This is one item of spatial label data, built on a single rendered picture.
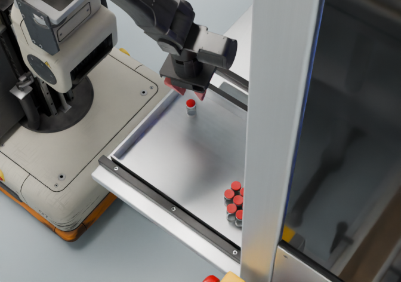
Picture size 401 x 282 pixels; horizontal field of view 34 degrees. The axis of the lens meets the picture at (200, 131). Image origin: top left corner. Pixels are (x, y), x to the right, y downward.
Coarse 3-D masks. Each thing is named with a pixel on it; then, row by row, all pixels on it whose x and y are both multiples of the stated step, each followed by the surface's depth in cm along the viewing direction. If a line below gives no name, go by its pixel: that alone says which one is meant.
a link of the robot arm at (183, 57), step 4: (184, 52) 123; (188, 52) 123; (192, 52) 124; (172, 56) 126; (176, 56) 125; (180, 56) 124; (184, 56) 124; (188, 56) 124; (192, 56) 125; (180, 60) 125; (184, 60) 125; (188, 60) 125
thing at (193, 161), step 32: (192, 96) 151; (160, 128) 147; (192, 128) 146; (224, 128) 146; (128, 160) 143; (160, 160) 143; (192, 160) 142; (224, 160) 142; (160, 192) 136; (192, 192) 138; (224, 224) 134
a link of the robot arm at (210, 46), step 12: (192, 24) 120; (192, 36) 120; (204, 36) 119; (216, 36) 119; (168, 48) 118; (192, 48) 119; (204, 48) 119; (216, 48) 118; (228, 48) 119; (204, 60) 122; (216, 60) 120; (228, 60) 121
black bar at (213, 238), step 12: (108, 168) 141; (120, 168) 140; (132, 180) 138; (144, 192) 137; (156, 192) 137; (156, 204) 137; (168, 204) 135; (180, 216) 134; (192, 228) 133; (204, 228) 132; (216, 240) 131; (228, 252) 129; (240, 252) 129
